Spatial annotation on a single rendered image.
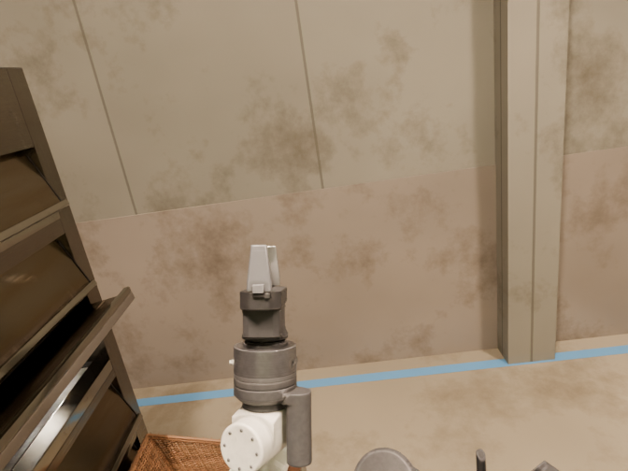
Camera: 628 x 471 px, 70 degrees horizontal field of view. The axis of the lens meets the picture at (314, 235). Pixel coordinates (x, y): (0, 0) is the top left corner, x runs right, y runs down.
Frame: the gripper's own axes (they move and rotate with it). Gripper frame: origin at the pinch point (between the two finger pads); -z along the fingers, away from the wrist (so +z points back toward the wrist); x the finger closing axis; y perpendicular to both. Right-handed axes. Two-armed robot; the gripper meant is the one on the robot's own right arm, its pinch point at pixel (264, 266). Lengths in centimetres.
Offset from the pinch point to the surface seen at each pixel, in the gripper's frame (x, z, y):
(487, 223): -220, -20, -111
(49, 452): -51, 48, 62
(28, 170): -58, -26, 73
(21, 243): -50, -5, 69
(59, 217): -66, -14, 70
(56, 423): -59, 44, 65
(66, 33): -177, -127, 134
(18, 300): -47, 9, 68
